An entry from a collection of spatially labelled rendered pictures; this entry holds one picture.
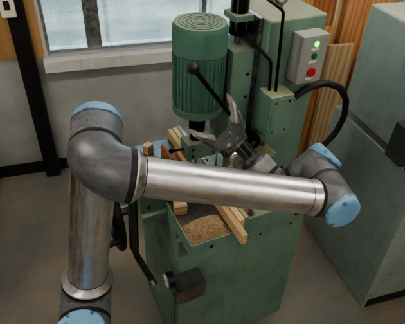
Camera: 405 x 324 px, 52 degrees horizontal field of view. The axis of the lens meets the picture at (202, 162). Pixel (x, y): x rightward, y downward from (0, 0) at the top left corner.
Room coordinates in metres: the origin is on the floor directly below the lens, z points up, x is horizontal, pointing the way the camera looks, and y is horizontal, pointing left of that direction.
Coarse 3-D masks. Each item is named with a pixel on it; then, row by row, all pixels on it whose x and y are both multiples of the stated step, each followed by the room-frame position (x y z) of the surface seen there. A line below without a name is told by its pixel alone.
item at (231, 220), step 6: (168, 132) 1.49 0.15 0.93; (174, 132) 1.48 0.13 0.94; (168, 138) 1.49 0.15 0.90; (174, 138) 1.44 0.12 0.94; (174, 144) 1.43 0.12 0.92; (180, 144) 1.40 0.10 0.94; (222, 210) 1.04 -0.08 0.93; (228, 210) 1.03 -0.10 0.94; (222, 216) 1.03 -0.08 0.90; (228, 216) 1.00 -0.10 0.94; (234, 216) 1.00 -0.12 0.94; (228, 222) 0.99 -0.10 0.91; (234, 222) 0.97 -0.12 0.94; (234, 228) 0.96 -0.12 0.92; (240, 228) 0.95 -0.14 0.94; (240, 234) 0.92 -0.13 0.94; (246, 234) 0.92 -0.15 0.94; (240, 240) 0.92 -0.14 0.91; (246, 240) 0.92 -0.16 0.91
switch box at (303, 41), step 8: (296, 32) 1.28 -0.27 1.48; (304, 32) 1.28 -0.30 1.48; (312, 32) 1.28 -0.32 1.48; (320, 32) 1.29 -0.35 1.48; (296, 40) 1.27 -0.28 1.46; (304, 40) 1.24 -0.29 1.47; (312, 40) 1.25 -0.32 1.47; (320, 40) 1.26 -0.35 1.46; (296, 48) 1.26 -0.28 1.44; (304, 48) 1.24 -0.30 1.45; (320, 48) 1.26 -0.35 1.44; (296, 56) 1.25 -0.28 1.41; (304, 56) 1.24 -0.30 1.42; (320, 56) 1.27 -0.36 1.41; (288, 64) 1.28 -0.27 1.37; (296, 64) 1.25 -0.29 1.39; (304, 64) 1.24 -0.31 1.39; (312, 64) 1.26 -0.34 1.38; (320, 64) 1.27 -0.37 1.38; (288, 72) 1.28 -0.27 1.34; (296, 72) 1.24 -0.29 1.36; (304, 72) 1.24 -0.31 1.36; (320, 72) 1.27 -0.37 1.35; (296, 80) 1.24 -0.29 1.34; (304, 80) 1.25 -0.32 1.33; (312, 80) 1.27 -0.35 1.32
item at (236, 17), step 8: (232, 0) 1.32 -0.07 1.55; (240, 0) 1.30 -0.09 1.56; (248, 0) 1.31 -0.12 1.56; (232, 8) 1.32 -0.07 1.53; (240, 8) 1.30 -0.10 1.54; (248, 8) 1.31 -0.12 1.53; (232, 16) 1.29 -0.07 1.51; (240, 16) 1.28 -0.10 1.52; (248, 16) 1.29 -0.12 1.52; (232, 24) 1.31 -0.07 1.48; (240, 24) 1.30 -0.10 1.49; (232, 32) 1.30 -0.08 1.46; (240, 32) 1.30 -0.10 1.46
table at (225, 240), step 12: (156, 144) 1.45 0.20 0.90; (168, 144) 1.45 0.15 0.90; (168, 204) 1.08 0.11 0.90; (192, 204) 1.09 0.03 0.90; (204, 204) 1.09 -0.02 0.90; (144, 216) 1.05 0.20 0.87; (156, 216) 1.06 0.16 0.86; (168, 216) 1.07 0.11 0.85; (180, 216) 1.03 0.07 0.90; (192, 216) 1.03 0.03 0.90; (204, 216) 1.03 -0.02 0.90; (180, 228) 0.97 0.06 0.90; (228, 228) 0.98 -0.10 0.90; (204, 240) 0.92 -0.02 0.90; (216, 240) 0.93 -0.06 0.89; (228, 240) 0.95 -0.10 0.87; (192, 252) 0.89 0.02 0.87; (204, 252) 0.91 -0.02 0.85
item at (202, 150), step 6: (204, 132) 1.30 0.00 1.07; (210, 132) 1.31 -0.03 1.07; (216, 132) 1.31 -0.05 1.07; (186, 138) 1.26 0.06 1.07; (186, 144) 1.23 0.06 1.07; (192, 144) 1.23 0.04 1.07; (198, 144) 1.23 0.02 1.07; (204, 144) 1.24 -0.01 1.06; (186, 150) 1.22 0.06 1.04; (192, 150) 1.22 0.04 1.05; (198, 150) 1.23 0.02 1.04; (204, 150) 1.24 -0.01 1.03; (210, 150) 1.25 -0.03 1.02; (186, 156) 1.22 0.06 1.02; (192, 156) 1.22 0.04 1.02; (198, 156) 1.23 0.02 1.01; (204, 156) 1.24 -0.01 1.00
